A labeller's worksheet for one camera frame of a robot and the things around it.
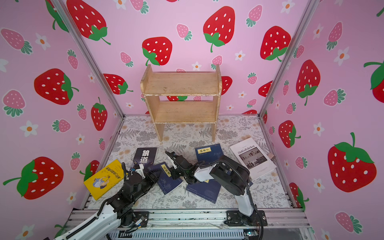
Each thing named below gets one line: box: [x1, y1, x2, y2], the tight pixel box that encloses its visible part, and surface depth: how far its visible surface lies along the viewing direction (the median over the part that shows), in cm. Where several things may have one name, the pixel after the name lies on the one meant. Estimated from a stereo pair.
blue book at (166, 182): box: [148, 161, 184, 195], surface depth 84 cm
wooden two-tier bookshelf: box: [140, 64, 223, 142], surface depth 84 cm
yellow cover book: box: [83, 159, 124, 201], surface depth 88 cm
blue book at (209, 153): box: [195, 143, 224, 162], surface depth 100 cm
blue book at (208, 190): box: [185, 179, 222, 204], surface depth 84 cm
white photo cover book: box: [229, 137, 277, 180], surface depth 96 cm
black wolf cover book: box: [133, 147, 158, 168], surface depth 98 cm
